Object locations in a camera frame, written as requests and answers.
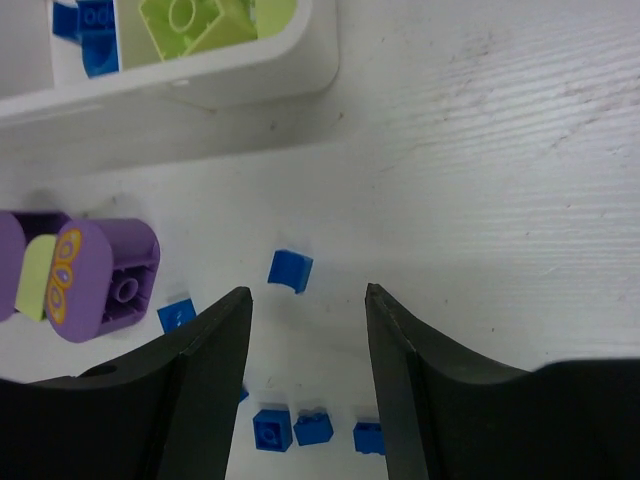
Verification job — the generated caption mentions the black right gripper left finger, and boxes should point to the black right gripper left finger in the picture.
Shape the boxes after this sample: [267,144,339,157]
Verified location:
[1,287,253,479]

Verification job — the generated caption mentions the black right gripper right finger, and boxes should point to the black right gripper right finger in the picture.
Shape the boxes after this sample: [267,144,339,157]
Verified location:
[365,284,639,479]

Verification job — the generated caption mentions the purple butterfly lego brick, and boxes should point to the purple butterfly lego brick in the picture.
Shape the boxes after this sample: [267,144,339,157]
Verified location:
[45,218,160,343]

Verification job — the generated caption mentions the green lego brick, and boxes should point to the green lego brick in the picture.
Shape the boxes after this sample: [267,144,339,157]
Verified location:
[139,0,257,61]

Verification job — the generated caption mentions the blue lego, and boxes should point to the blue lego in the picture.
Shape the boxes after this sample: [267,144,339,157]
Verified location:
[52,1,119,79]

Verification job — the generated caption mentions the purple rounded lego brick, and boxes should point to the purple rounded lego brick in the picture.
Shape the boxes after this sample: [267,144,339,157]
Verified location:
[1,210,70,321]

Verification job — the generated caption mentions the blue small lego brick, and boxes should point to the blue small lego brick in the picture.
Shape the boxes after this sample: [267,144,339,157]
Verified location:
[267,249,313,294]

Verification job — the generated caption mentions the white divided sorting tray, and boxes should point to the white divided sorting tray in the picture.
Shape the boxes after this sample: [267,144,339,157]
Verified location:
[1,1,339,126]

